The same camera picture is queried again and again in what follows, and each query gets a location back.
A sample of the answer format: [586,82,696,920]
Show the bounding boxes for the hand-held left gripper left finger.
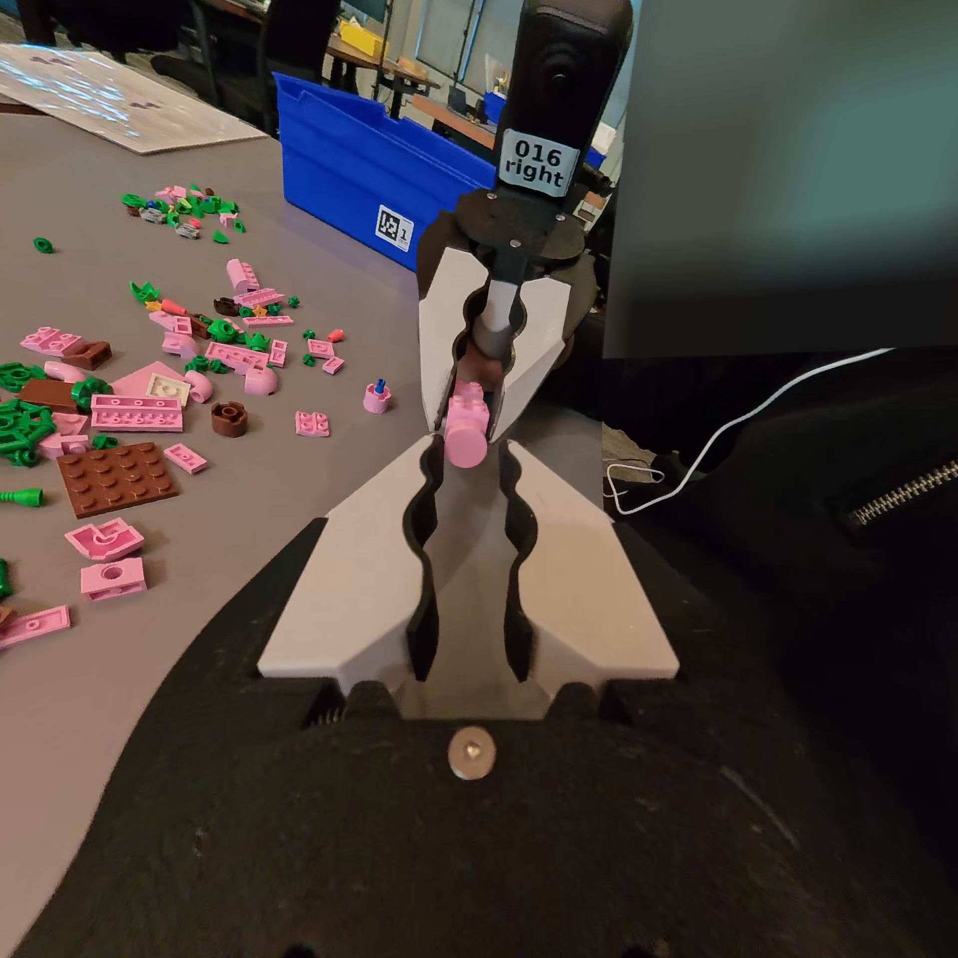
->
[258,436,440,717]

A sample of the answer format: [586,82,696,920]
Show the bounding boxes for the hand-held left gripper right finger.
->
[498,440,681,702]

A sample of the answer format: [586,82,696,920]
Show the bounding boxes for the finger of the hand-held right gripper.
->
[486,277,567,444]
[418,247,489,435]

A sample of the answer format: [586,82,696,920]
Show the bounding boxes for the blue plastic bin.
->
[271,71,501,274]

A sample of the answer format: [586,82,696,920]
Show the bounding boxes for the person's black jacket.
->
[601,346,958,958]

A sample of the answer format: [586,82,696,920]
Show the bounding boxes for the yellow plastic bin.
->
[338,18,392,59]

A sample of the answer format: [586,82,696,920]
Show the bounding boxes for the pile of pink toy bricks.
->
[0,256,347,652]

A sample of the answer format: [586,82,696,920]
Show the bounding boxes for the white printed sheet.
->
[0,42,270,156]

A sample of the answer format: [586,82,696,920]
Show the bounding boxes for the thin white cable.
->
[605,347,897,516]

